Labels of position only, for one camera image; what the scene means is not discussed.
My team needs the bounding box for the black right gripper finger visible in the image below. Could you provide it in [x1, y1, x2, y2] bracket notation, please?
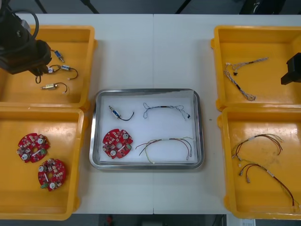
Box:
[286, 53, 301, 72]
[280, 70, 301, 86]

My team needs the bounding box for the solenoid with blue label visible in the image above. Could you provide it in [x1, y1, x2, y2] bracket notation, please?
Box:
[51, 49, 65, 63]
[108, 105, 135, 122]
[60, 65, 79, 81]

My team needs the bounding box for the yellow-orange plastic bin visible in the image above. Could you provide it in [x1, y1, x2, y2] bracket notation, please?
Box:
[210, 25, 301, 112]
[0, 25, 97, 111]
[0, 107, 88, 221]
[217, 107, 301, 221]

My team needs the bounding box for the round red circuit board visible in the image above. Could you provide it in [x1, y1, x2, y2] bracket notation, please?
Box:
[38, 158, 67, 192]
[17, 132, 51, 163]
[102, 129, 134, 160]

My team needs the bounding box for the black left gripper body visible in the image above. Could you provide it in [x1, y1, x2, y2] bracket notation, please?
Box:
[28, 39, 52, 72]

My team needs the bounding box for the blue-white twisted wire harness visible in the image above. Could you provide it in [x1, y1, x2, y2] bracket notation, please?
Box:
[223, 62, 257, 102]
[231, 56, 269, 76]
[143, 102, 192, 121]

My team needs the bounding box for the brass solenoid with black cable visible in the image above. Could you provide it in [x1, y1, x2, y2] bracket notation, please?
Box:
[40, 82, 70, 95]

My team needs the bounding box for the solenoid with white label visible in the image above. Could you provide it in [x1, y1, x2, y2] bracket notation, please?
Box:
[35, 65, 62, 84]

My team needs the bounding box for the red black green-yellow wire harness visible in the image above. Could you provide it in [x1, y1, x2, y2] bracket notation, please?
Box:
[135, 136, 196, 164]
[231, 133, 285, 161]
[237, 158, 301, 208]

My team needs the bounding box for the steel tray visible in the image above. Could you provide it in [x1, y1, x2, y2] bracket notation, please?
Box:
[89, 88, 205, 172]

